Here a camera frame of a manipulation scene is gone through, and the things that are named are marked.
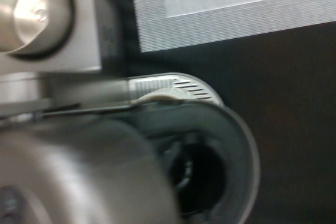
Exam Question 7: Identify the grey coffee machine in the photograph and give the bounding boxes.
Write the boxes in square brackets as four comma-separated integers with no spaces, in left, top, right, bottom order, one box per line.
[0,0,259,224]

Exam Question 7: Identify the grey woven placemat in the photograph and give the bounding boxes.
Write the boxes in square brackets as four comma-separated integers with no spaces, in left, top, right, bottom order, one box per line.
[133,0,336,52]

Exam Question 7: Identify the steel milk frother jug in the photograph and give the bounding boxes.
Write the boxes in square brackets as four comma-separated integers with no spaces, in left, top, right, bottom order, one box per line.
[0,0,73,55]

